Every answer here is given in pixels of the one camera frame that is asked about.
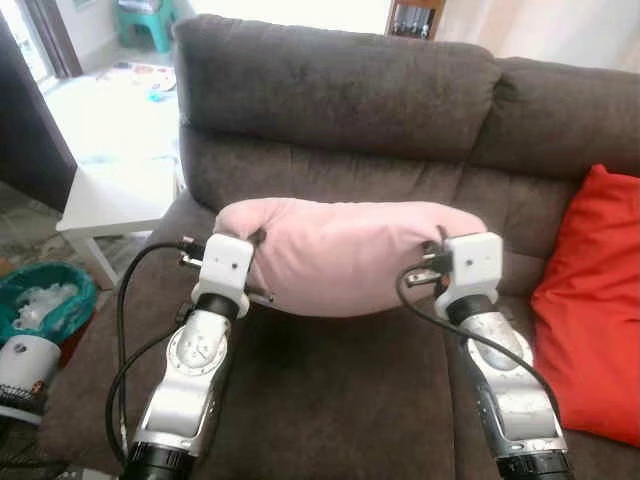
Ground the white cylindrical appliance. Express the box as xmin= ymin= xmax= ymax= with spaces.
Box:
xmin=0 ymin=334 xmax=64 ymax=428

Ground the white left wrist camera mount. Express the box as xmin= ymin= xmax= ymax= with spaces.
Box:
xmin=192 ymin=234 xmax=257 ymax=307

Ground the dark brown fabric sofa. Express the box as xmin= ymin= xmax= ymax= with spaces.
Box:
xmin=38 ymin=14 xmax=640 ymax=480

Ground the teal bin with plastic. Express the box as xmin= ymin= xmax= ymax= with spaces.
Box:
xmin=0 ymin=261 xmax=99 ymax=348

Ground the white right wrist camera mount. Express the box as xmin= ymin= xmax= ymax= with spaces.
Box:
xmin=438 ymin=232 xmax=504 ymax=303

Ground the dark curtain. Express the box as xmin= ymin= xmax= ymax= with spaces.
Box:
xmin=0 ymin=8 xmax=80 ymax=213

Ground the teal plastic stool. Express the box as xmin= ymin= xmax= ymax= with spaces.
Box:
xmin=114 ymin=0 xmax=179 ymax=54

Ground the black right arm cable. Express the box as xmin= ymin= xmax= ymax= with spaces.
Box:
xmin=396 ymin=260 xmax=563 ymax=423

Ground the red pillow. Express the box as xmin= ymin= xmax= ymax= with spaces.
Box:
xmin=530 ymin=164 xmax=640 ymax=448

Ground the brown window frame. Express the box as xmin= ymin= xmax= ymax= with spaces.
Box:
xmin=22 ymin=0 xmax=85 ymax=80

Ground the pink pillow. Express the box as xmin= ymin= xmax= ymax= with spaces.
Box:
xmin=214 ymin=196 xmax=489 ymax=319

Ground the brown wooden shelf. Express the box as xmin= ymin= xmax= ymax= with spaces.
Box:
xmin=385 ymin=0 xmax=447 ymax=42

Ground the white low table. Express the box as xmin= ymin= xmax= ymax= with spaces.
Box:
xmin=55 ymin=62 xmax=187 ymax=288

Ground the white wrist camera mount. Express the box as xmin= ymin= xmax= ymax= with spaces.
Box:
xmin=438 ymin=232 xmax=504 ymax=303
xmin=192 ymin=234 xmax=257 ymax=307

